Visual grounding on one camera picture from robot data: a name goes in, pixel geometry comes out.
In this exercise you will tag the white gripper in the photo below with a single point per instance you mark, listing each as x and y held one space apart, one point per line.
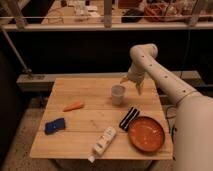
137 76

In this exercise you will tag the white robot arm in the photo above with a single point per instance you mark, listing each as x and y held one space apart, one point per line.
193 137

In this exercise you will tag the white plastic cup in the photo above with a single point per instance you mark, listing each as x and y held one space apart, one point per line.
117 94

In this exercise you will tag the black white striped block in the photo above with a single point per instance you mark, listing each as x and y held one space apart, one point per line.
131 114

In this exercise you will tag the orange round plate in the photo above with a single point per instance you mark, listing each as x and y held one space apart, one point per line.
146 134

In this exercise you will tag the orange carrot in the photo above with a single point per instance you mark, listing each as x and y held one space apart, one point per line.
73 106

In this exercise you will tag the white plastic bottle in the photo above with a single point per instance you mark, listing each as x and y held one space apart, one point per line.
102 143

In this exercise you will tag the blue sponge block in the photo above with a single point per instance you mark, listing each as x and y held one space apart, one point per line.
54 126

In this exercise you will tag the metal railing frame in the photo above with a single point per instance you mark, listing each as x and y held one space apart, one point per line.
91 36

